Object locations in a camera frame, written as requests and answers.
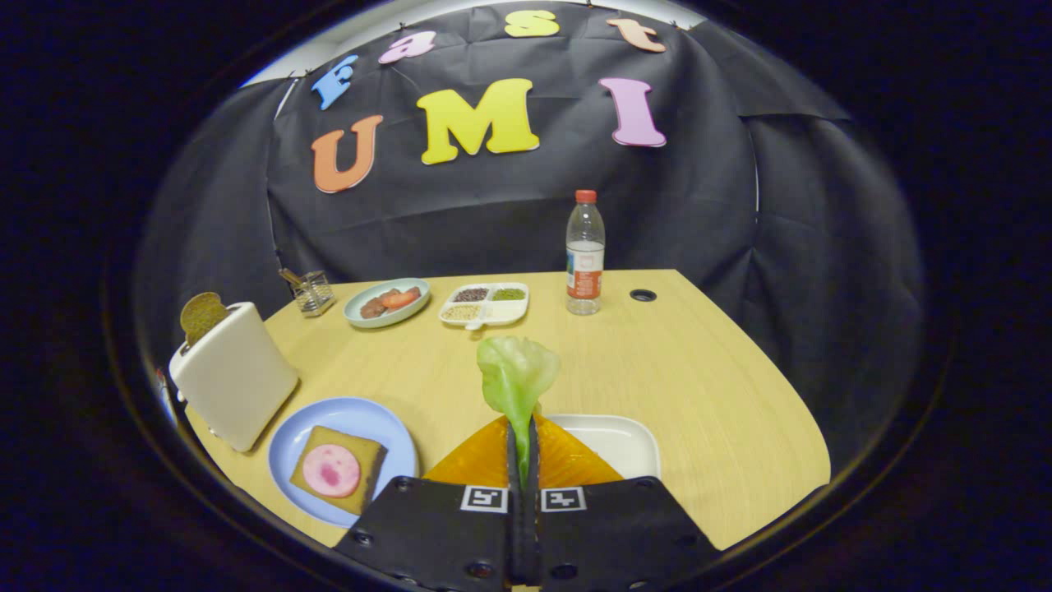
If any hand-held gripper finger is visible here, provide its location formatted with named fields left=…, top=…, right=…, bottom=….
left=333, top=415, right=527, bottom=592
left=526, top=414, right=724, bottom=592

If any green lettuce leaf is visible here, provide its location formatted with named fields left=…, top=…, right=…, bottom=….
left=477, top=335, right=561, bottom=494

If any brown toast slice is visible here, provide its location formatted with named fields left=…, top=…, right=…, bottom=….
left=180, top=292, right=231, bottom=346

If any white square plate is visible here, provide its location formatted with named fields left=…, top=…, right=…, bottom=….
left=542, top=414, right=661, bottom=480

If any brown bread slice with crust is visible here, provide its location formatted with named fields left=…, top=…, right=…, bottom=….
left=289, top=425, right=388, bottom=516

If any pink ham slice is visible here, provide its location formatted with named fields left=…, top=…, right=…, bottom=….
left=302, top=444, right=362, bottom=499

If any blue round plate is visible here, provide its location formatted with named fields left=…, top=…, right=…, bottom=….
left=267, top=397, right=420, bottom=529

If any white divided dish with grains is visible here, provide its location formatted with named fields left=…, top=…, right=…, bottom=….
left=437, top=282, right=530, bottom=331

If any teal round plate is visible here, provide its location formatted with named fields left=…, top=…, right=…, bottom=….
left=343, top=278, right=431, bottom=330

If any brown meat slice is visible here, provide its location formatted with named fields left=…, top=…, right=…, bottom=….
left=360, top=288, right=402, bottom=320

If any clear bottle with red cap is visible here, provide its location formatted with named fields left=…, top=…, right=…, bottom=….
left=565, top=189, right=607, bottom=317

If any clear holder with sticks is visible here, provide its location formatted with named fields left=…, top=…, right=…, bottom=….
left=278, top=267, right=337, bottom=318

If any white toaster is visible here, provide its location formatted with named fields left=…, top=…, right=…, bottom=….
left=168, top=302, right=300, bottom=453

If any black backdrop cloth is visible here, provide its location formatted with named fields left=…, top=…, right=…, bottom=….
left=136, top=0, right=925, bottom=486

